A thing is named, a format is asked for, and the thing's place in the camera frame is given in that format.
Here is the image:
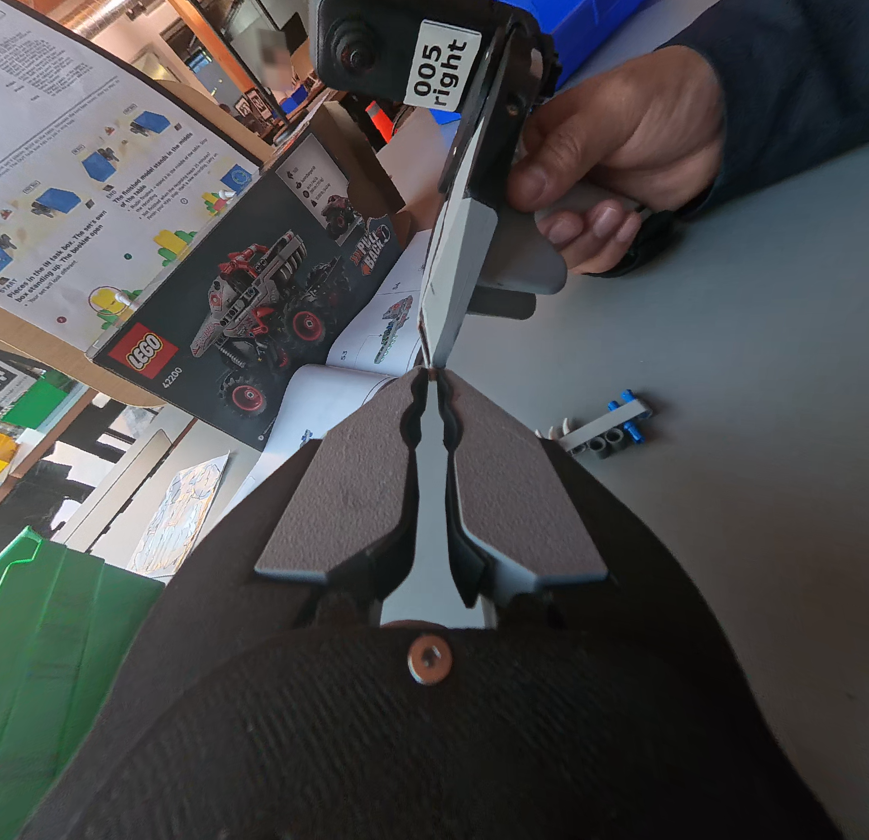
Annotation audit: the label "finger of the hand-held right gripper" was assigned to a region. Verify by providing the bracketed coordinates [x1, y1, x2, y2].
[415, 195, 501, 369]

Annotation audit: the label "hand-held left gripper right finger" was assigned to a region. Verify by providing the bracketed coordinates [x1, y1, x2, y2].
[433, 370, 610, 609]

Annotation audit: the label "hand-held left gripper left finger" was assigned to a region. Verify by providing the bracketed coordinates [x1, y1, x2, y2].
[254, 370, 430, 586]

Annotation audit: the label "person's right forearm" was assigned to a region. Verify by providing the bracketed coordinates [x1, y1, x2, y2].
[660, 0, 869, 211]

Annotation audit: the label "black monster truck set box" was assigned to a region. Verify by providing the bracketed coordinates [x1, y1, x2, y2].
[90, 133, 408, 456]

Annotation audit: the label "person's right hand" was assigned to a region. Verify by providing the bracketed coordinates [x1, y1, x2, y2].
[508, 45, 725, 275]

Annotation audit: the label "open building instruction booklet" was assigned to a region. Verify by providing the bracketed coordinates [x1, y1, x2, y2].
[258, 228, 439, 476]

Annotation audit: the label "grey brick assembly blue pins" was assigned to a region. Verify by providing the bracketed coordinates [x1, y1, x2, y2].
[535, 388, 657, 462]

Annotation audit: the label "brown cardboard box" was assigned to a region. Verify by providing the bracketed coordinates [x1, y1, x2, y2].
[299, 100, 410, 211]

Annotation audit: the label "sticker sheet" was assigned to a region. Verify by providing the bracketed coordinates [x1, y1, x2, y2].
[128, 450, 233, 578]

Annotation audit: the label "blue plastic bin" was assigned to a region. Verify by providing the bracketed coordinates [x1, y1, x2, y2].
[468, 0, 665, 48]

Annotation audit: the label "white flat panel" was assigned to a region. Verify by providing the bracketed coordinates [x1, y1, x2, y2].
[49, 427, 174, 557]

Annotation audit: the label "green plastic bin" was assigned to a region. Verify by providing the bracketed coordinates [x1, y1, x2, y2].
[0, 524, 169, 817]

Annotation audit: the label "printed task instruction sheet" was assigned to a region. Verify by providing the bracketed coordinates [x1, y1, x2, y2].
[0, 0, 264, 354]

